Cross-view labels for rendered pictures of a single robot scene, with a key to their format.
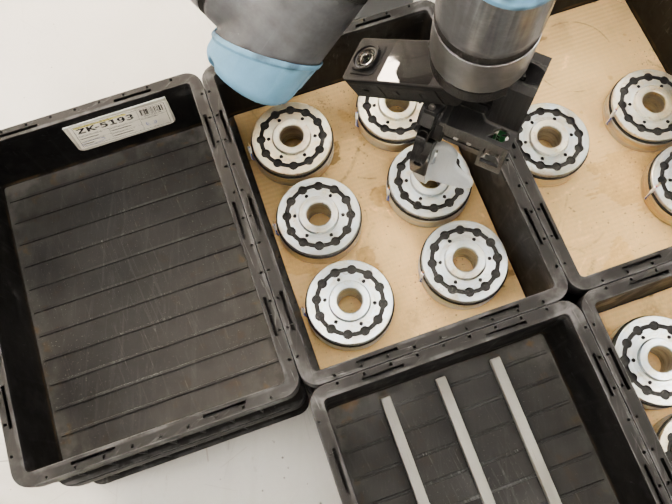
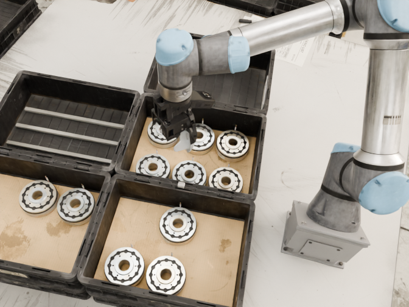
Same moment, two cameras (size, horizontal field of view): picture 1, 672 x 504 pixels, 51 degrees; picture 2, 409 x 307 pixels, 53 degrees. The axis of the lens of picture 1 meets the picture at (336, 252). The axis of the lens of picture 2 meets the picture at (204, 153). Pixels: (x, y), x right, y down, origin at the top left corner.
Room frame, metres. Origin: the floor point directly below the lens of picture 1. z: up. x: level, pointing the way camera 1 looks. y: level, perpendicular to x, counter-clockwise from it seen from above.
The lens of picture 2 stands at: (0.59, -0.66, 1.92)
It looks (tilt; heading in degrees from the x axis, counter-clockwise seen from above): 58 degrees down; 111
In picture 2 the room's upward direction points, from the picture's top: 6 degrees clockwise
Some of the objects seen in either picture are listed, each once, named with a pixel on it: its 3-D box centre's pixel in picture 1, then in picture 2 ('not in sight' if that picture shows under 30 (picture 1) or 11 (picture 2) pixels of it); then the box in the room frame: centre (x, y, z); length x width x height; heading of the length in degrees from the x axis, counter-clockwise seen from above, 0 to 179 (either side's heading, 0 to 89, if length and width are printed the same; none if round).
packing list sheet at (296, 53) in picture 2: not in sight; (274, 39); (0.32, 0.73, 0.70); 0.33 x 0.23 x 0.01; 6
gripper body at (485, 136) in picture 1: (477, 93); (173, 110); (0.29, -0.12, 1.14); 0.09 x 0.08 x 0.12; 61
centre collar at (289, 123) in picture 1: (291, 136); (232, 142); (0.41, 0.05, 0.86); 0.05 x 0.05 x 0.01
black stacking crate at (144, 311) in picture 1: (131, 276); (210, 81); (0.24, 0.24, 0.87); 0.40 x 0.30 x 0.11; 16
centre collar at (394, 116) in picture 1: (397, 102); (226, 181); (0.45, -0.09, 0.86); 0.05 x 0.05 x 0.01
